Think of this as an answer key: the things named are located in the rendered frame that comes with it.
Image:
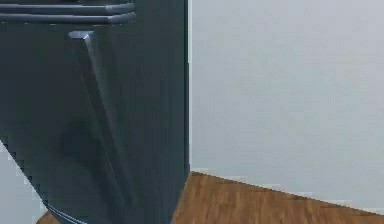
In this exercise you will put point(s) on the dark grey fridge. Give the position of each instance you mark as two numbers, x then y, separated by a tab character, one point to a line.
150	100

